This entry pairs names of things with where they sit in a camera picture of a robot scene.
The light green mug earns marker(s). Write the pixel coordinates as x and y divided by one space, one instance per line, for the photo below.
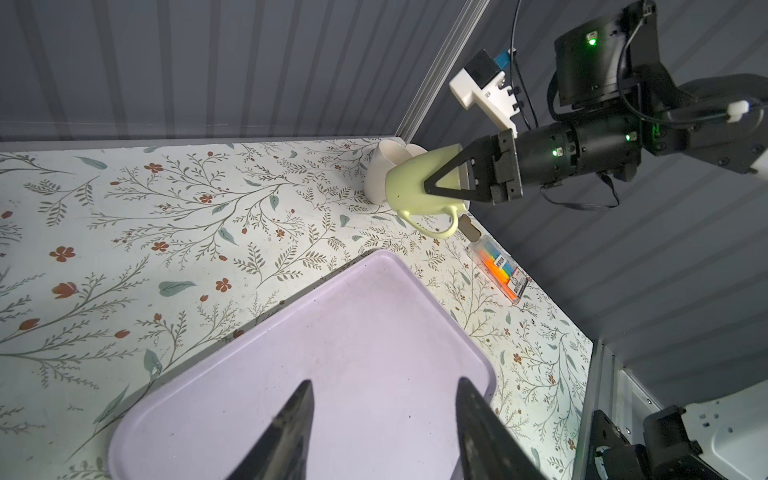
407 197

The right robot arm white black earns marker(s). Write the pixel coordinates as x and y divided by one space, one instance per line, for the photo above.
610 100

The floral table mat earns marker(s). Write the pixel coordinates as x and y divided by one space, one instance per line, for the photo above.
118 265

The lilac plastic tray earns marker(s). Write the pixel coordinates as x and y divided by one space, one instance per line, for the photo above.
384 359

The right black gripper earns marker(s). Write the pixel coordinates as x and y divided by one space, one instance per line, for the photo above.
490 173

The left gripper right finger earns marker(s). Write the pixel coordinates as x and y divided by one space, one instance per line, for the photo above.
487 449

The box of coloured markers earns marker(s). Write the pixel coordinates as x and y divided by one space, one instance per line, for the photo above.
498 265

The white cream mug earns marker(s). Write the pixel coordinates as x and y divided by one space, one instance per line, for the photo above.
387 155

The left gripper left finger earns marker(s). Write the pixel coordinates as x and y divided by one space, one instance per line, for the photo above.
282 450

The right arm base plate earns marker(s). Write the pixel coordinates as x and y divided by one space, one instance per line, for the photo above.
666 453

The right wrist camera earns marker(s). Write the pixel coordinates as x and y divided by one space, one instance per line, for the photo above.
483 82

